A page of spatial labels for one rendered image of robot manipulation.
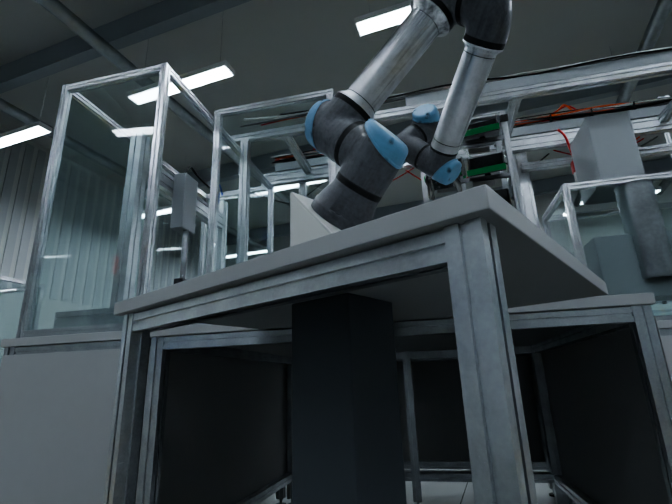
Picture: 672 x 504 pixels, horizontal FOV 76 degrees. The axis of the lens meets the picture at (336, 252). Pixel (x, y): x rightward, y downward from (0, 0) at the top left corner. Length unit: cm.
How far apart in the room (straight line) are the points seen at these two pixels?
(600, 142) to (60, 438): 264
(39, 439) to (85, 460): 20
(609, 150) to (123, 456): 239
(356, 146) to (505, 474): 69
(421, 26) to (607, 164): 163
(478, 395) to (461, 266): 14
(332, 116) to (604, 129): 185
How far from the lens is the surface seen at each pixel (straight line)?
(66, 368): 180
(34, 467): 186
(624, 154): 259
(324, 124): 102
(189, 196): 235
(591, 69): 267
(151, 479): 157
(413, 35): 110
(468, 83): 113
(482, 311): 48
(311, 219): 93
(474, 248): 50
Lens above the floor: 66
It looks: 17 degrees up
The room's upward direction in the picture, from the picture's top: 2 degrees counter-clockwise
